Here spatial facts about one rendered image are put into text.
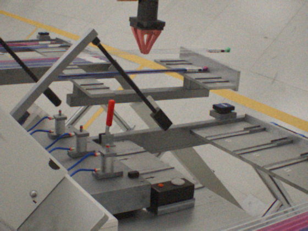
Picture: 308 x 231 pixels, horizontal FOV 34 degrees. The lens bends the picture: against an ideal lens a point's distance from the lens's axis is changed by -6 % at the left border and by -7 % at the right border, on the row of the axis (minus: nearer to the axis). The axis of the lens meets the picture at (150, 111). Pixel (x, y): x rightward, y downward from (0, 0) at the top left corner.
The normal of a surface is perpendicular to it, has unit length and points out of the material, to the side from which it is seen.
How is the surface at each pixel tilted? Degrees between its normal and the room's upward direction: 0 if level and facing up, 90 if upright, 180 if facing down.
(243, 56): 0
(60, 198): 0
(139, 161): 42
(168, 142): 90
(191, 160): 90
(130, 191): 90
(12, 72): 90
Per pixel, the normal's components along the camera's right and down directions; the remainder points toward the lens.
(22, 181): 0.52, 0.26
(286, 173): 0.05, -0.96
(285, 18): -0.54, -0.64
